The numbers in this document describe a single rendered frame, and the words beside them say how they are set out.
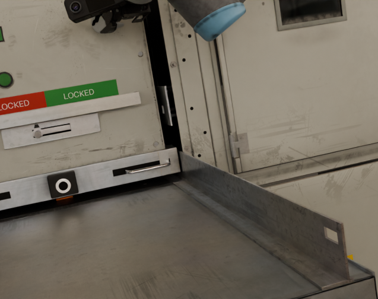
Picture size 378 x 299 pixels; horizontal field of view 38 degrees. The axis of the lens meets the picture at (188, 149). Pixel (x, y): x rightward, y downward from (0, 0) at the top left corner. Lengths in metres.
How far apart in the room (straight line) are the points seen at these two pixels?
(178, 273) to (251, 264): 0.10
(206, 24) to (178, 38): 0.30
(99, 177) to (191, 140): 0.22
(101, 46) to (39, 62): 0.14
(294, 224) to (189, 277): 0.15
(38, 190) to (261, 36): 0.61
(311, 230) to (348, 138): 0.72
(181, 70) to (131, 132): 0.18
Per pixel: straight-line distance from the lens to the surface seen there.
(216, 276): 0.70
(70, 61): 1.24
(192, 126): 1.24
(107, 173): 1.25
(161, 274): 0.73
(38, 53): 1.24
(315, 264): 0.69
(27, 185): 1.24
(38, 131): 1.19
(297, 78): 1.31
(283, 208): 0.75
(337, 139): 1.37
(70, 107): 1.20
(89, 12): 1.09
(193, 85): 1.24
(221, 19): 0.94
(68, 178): 1.22
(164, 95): 1.24
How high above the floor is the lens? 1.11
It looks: 9 degrees down
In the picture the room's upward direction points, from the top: 9 degrees counter-clockwise
